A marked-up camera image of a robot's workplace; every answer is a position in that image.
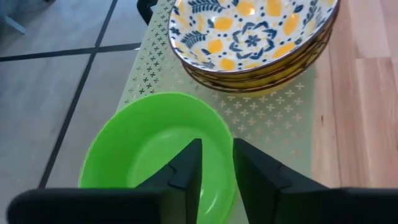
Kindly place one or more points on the yellow patterned ceramic bowl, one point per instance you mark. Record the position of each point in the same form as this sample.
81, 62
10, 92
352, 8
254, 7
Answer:
248, 40
264, 90
264, 81

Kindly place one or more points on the pale green perforated metal shelf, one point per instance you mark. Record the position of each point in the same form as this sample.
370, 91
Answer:
273, 124

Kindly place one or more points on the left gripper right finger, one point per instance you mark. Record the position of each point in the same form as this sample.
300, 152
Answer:
295, 202

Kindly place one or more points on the black frame bracket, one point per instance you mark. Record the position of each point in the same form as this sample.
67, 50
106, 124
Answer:
146, 9

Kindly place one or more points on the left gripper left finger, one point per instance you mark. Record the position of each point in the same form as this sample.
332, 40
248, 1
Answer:
124, 205

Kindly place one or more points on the green plastic bowl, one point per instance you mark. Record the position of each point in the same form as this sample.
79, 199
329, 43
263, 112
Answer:
140, 140

